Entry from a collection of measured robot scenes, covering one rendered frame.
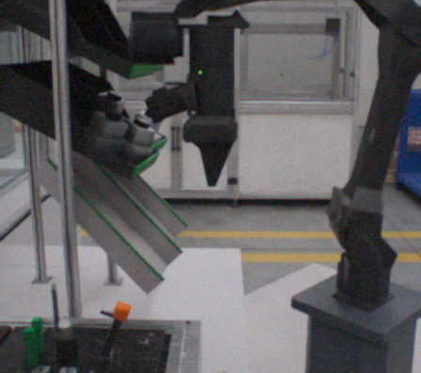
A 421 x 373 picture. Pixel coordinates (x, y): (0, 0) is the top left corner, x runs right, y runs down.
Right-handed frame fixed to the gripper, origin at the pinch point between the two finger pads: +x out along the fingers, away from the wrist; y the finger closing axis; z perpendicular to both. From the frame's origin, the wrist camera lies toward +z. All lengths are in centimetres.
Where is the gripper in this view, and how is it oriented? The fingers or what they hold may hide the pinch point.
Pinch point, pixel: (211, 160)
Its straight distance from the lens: 72.5
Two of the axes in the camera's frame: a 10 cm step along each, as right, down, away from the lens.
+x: 0.0, 9.8, 2.2
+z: -10.0, -0.1, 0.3
